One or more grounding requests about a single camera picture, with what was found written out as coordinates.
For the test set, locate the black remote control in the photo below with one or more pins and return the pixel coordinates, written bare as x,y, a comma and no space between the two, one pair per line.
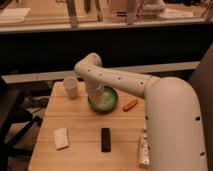
105,140

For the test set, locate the orange carrot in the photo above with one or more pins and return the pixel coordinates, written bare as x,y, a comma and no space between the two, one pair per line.
130,105

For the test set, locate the green bowl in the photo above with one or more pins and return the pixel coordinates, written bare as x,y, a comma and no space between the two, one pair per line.
108,102

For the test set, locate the black chair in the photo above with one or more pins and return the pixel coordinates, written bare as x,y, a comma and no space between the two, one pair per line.
11,112

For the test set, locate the white paper cup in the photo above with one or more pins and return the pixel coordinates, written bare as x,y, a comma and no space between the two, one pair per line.
71,86

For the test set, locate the white plastic bottle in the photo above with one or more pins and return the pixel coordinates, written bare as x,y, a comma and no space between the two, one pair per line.
143,156

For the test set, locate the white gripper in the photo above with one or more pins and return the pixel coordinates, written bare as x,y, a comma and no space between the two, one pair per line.
96,97

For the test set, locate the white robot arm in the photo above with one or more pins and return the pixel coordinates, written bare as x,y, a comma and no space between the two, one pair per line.
172,110

